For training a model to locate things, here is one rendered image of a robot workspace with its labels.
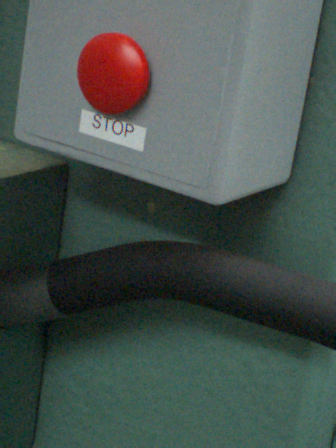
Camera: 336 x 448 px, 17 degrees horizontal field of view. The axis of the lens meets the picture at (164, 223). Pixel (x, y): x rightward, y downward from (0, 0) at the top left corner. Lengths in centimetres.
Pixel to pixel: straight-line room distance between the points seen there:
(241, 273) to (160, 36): 10
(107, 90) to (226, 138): 5
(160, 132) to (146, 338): 13
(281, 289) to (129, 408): 14
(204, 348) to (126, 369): 5
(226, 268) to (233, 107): 7
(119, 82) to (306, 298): 11
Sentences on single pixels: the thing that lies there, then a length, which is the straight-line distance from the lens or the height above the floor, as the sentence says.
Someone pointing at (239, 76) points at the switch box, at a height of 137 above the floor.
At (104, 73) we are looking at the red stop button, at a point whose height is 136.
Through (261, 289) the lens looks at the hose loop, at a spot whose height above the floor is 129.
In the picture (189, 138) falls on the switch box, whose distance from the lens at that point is 42.
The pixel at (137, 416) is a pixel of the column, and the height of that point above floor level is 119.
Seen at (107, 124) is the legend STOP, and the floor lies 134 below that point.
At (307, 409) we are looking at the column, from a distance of 50.
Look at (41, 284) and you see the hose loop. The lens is 49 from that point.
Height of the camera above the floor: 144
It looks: 18 degrees down
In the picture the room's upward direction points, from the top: 9 degrees clockwise
